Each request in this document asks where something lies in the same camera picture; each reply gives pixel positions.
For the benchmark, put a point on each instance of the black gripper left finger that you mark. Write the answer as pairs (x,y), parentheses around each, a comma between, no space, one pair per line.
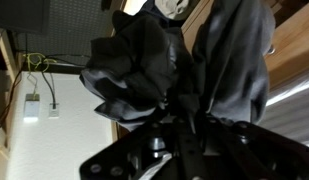
(140,150)

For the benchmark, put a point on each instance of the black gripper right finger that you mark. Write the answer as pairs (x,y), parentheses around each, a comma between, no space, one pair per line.
(254,150)

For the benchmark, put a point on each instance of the grey cloth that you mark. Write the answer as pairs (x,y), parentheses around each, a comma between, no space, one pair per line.
(144,66)

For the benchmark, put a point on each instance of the beige cloth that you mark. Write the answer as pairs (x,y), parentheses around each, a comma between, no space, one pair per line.
(172,8)

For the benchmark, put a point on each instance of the white power adapter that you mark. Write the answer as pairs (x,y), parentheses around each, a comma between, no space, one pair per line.
(31,108)

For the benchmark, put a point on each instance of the black floor mat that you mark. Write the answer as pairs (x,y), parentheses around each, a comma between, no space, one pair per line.
(17,15)

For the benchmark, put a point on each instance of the white wall outlet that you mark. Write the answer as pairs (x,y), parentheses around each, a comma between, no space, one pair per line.
(54,113)

